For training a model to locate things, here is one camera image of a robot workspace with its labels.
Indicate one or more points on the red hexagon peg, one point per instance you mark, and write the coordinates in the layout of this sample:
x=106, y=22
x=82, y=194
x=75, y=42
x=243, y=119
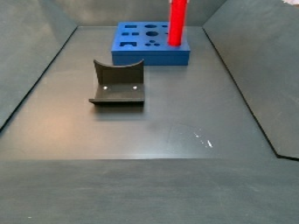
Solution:
x=176, y=21

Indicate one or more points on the blue shape sorter block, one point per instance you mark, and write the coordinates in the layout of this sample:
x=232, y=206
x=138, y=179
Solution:
x=142, y=41

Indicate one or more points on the black curved holder bracket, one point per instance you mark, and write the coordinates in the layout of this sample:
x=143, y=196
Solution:
x=120, y=83

